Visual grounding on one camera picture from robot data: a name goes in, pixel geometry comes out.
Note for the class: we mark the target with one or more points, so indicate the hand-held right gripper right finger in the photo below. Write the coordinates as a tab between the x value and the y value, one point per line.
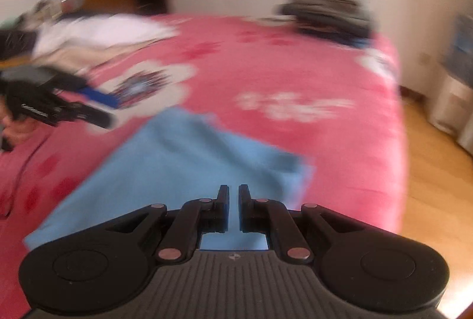
243	208

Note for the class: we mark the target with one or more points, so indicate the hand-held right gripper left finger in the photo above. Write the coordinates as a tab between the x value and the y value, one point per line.
224	208

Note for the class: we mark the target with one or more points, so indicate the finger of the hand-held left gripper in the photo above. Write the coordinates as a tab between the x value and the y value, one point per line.
96	116
99	97

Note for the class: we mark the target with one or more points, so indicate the light blue T-shirt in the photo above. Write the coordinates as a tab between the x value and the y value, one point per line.
166	164

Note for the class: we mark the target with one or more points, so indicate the stack of folded dark clothes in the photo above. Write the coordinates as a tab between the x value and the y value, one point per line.
325	16

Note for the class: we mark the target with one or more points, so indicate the person's left hand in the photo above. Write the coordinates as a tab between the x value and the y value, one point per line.
20	132

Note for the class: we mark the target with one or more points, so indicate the beige cloth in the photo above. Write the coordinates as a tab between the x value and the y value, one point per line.
81	55

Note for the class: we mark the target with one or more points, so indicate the white cloth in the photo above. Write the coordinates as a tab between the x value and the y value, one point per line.
111	31

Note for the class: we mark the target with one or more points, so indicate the cluttered side table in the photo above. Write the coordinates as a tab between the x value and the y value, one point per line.
44	10

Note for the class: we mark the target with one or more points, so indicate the pink floral blanket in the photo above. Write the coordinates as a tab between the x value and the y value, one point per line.
325	141

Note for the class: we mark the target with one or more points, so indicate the white storage unit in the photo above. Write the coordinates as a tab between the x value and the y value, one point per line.
451	108

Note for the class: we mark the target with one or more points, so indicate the blue translucent box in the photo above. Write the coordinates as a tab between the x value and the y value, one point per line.
462	45

